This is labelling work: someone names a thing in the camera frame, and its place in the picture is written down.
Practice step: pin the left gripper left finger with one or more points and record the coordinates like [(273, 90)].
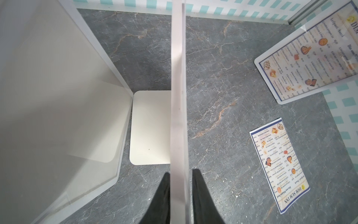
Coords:
[(158, 211)]

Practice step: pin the dim sum menu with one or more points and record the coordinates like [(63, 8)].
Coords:
[(280, 163), (313, 53)]

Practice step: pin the white menu stand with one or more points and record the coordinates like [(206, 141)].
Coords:
[(64, 113), (159, 123)]

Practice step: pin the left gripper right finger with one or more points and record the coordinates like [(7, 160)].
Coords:
[(204, 208)]

